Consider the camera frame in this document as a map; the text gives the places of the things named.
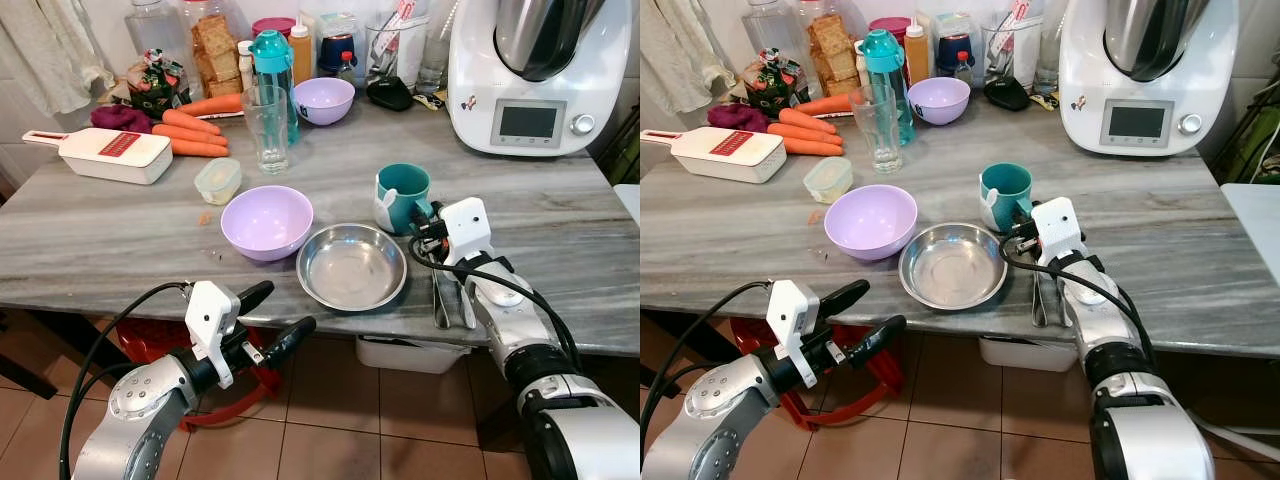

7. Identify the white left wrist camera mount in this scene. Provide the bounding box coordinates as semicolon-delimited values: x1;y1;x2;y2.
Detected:
765;280;822;389
185;281;242;389

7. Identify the steel cutlery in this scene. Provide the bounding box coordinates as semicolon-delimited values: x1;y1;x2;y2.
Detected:
1030;265;1072;329
430;262;480;331

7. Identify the teal mug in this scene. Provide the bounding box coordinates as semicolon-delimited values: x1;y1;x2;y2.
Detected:
374;163;434;237
979;162;1035;234

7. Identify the orange carrot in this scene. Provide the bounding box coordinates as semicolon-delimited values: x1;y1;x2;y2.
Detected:
767;122;842;157
160;108;223;137
795;94;854;117
778;107;837;136
180;94;244;118
152;123;230;158

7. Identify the purple sweet potato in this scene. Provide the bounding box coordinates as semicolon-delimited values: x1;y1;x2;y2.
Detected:
707;103;771;133
90;104;155;134

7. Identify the white plastic tub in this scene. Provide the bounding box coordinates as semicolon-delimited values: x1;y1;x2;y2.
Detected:
355;335;472;375
978;335;1087;374

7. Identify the stainless steel bowl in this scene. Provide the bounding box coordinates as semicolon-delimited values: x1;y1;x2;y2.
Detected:
296;223;409;313
898;222;1009;311

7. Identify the small purple plastic bowl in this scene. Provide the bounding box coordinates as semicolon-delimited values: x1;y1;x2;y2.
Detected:
907;77;971;126
293;77;356;126

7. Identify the white kitchen cooking machine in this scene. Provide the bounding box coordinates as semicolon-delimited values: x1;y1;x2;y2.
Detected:
447;0;622;159
1057;0;1240;159

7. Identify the hanging pale cloth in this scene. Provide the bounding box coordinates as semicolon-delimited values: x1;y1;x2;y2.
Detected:
0;0;117;117
640;0;742;116

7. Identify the clear plastic bottle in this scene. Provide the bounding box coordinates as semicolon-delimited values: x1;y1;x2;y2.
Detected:
125;0;191;63
742;0;807;63

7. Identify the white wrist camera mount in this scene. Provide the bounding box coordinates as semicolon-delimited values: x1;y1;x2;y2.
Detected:
440;197;497;267
765;280;822;389
185;281;242;389
1030;197;1089;267

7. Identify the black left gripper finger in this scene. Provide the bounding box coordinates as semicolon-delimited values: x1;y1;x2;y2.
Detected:
850;316;907;368
817;280;871;319
235;281;275;317
262;317;317;368

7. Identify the orange sauce bottle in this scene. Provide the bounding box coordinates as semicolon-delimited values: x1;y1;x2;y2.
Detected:
903;19;932;87
288;20;314;87

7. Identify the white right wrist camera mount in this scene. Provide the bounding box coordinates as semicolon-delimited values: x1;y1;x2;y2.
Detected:
1030;197;1089;267
440;197;497;267

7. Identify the small lidded plastic container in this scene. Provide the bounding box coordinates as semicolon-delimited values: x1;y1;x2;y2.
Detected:
803;157;854;204
194;158;242;206

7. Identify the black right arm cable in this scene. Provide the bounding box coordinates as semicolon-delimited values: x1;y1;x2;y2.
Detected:
1000;235;1158;369
408;235;583;373

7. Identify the clear jar of crackers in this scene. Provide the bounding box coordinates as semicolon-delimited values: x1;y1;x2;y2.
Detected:
805;0;859;98
190;0;242;98

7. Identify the large purple plastic bowl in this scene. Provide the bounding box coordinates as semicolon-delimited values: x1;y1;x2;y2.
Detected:
824;185;919;263
220;185;315;263

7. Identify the white side table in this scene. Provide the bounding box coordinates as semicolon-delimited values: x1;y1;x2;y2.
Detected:
1220;183;1280;291
612;183;641;227

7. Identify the white slicer with red blade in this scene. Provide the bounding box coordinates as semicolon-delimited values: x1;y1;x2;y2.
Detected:
22;127;174;186
640;126;788;184

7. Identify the dark printed snack bag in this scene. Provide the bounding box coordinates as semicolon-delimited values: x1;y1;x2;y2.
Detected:
127;50;191;119
742;50;811;119

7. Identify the green object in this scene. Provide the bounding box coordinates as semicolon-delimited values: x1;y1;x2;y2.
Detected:
1213;75;1280;187
608;105;641;187

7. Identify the dark blue jar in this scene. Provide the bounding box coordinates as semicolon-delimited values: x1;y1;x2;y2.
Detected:
316;12;362;79
934;12;980;79

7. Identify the black rounded object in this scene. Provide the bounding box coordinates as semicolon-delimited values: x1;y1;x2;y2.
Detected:
984;77;1032;112
366;77;416;112

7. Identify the clear drinking glass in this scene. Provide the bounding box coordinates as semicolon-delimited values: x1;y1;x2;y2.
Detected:
241;85;291;176
850;85;902;176

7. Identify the clear glass jar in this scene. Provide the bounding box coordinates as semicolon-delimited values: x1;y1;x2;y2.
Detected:
365;10;432;91
982;10;1047;91

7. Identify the teal water bottle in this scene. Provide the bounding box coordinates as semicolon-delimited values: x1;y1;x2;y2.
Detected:
860;29;916;146
250;30;300;146

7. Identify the red plastic stool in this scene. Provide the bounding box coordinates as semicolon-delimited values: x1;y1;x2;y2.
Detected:
117;318;284;432
730;317;897;432

